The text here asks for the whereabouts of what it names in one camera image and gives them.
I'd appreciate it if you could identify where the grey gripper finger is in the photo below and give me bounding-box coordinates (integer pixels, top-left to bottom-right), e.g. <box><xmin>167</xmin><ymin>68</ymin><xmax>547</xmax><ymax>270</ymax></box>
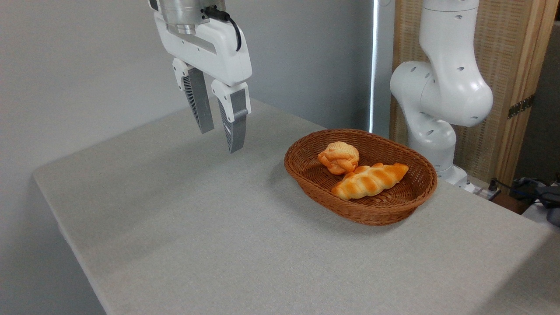
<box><xmin>211</xmin><ymin>80</ymin><xmax>252</xmax><ymax>154</ymax></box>
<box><xmin>172</xmin><ymin>58</ymin><xmax>215</xmax><ymax>135</ymax></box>

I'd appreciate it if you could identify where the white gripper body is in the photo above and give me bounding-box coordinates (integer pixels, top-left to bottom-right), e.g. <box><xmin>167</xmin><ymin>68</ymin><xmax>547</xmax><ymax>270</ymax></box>
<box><xmin>154</xmin><ymin>10</ymin><xmax>253</xmax><ymax>87</ymax></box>

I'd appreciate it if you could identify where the round orange bread bun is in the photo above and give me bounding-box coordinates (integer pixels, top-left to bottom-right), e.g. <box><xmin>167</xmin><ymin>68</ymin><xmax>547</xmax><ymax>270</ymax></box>
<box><xmin>318</xmin><ymin>141</ymin><xmax>360</xmax><ymax>175</ymax></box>

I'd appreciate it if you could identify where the long braided bread loaf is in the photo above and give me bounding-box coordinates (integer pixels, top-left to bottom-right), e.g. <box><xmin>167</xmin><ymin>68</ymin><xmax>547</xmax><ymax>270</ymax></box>
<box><xmin>331</xmin><ymin>162</ymin><xmax>410</xmax><ymax>201</ymax></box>

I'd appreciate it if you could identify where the brown wicker basket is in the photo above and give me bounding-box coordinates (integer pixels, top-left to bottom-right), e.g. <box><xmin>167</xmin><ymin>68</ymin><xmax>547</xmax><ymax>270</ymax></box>
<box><xmin>284</xmin><ymin>128</ymin><xmax>438</xmax><ymax>227</ymax></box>

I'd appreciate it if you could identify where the white power strip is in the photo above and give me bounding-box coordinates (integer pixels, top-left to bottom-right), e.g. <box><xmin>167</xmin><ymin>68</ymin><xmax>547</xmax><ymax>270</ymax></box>
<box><xmin>474</xmin><ymin>178</ymin><xmax>502</xmax><ymax>202</ymax></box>

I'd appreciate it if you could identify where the wooden woven screen panel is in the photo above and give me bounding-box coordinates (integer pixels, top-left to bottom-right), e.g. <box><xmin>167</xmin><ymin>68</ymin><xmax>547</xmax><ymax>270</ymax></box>
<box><xmin>389</xmin><ymin>0</ymin><xmax>560</xmax><ymax>189</ymax></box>

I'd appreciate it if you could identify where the metal screen hinge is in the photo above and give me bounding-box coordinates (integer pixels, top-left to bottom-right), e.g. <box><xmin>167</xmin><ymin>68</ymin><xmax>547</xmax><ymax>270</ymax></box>
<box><xmin>507</xmin><ymin>94</ymin><xmax>535</xmax><ymax>119</ymax></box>

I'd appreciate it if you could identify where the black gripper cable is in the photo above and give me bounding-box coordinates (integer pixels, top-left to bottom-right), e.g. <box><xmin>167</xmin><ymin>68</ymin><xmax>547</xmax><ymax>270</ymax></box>
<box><xmin>204</xmin><ymin>6</ymin><xmax>242</xmax><ymax>52</ymax></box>

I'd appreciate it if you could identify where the black cables and plug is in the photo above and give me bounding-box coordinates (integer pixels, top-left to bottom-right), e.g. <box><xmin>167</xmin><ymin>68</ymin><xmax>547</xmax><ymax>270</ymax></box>
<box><xmin>492</xmin><ymin>176</ymin><xmax>560</xmax><ymax>227</ymax></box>

